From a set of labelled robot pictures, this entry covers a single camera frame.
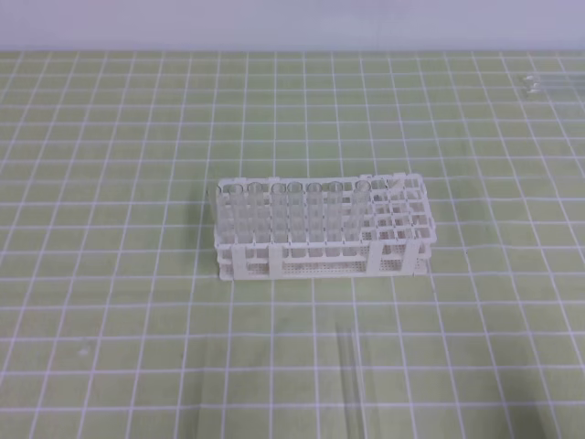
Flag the white plastic test tube rack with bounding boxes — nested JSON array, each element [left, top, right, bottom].
[[207, 173, 437, 280]]

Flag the spare glass tube middle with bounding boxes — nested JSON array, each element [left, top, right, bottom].
[[525, 81, 584, 92]]

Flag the spare glass tube far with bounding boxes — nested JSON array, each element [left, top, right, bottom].
[[520, 74, 584, 87]]

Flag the spare glass tube near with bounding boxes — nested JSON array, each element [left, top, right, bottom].
[[525, 88, 584, 101]]

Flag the glass tube in rack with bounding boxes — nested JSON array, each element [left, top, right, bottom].
[[306, 182, 324, 242], [326, 181, 343, 242]]

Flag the spare glass tube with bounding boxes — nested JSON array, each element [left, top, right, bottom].
[[520, 74, 584, 87], [525, 81, 584, 92], [525, 88, 584, 101]]

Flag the clear glass test tube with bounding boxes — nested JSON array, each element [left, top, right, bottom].
[[336, 327, 367, 439]]

